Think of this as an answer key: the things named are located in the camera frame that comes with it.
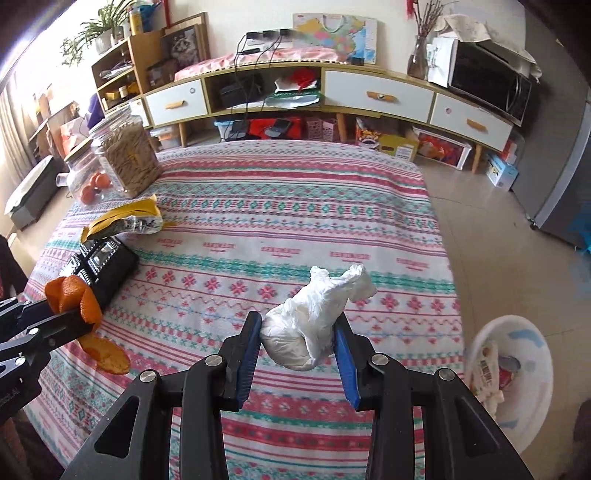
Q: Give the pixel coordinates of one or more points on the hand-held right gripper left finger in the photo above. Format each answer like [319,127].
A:
[244,364]

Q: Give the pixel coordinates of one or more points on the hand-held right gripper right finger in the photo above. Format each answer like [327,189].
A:
[346,364]

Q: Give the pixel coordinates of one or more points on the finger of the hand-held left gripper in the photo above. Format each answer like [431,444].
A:
[60,327]
[27,311]

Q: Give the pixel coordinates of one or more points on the orange peel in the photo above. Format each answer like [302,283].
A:
[69,295]

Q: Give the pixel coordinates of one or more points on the white tissue wad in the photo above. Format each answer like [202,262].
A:
[314,314]

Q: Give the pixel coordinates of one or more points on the white plastic basin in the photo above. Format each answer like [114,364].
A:
[531,415]

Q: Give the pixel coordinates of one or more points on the black plastic tray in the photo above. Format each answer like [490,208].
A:
[115,267]

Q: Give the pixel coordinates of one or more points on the yellow foil packet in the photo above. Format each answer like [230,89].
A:
[134,214]

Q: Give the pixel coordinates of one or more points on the clear jar of oranges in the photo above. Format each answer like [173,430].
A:
[87,184]

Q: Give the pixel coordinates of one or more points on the clear jar of seeds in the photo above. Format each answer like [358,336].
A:
[129,157]

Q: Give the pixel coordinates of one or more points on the brown cardboard box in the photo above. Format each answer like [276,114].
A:
[60,124]

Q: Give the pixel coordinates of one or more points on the yellow printed cardboard box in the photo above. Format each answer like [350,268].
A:
[385,141]

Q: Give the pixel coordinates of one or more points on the orange white box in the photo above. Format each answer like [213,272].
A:
[443,150]

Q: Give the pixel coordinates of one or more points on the pink plastic basket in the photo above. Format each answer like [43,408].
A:
[321,129]

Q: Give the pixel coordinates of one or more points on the blue white cardboard box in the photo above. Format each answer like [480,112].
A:
[502,170]

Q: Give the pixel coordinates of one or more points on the small black box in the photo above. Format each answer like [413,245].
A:
[235,96]

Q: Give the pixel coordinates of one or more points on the white wooden TV cabinet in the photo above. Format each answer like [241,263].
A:
[378,94]

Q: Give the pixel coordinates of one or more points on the green white plastic bag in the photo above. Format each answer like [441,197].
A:
[293,92]

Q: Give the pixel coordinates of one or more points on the wooden shelf unit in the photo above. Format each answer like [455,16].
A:
[138,55]

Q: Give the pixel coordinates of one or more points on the green potted plant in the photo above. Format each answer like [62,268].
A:
[99,27]

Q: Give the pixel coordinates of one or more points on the grey refrigerator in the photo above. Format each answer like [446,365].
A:
[558,161]

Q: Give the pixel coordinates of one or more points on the pink patterned cloth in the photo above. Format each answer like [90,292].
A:
[258,60]

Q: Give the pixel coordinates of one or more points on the framed cat picture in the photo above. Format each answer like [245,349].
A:
[184,46]

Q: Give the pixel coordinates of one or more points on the yellow bottle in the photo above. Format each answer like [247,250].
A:
[136,21]

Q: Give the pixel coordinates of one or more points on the glass vase with twigs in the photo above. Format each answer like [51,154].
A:
[418,60]

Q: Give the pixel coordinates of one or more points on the black microwave oven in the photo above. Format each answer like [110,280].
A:
[489,83]

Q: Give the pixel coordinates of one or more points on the white paper bag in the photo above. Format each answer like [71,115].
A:
[441,62]

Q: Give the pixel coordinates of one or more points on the colourful map poster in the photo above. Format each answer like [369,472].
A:
[332,34]

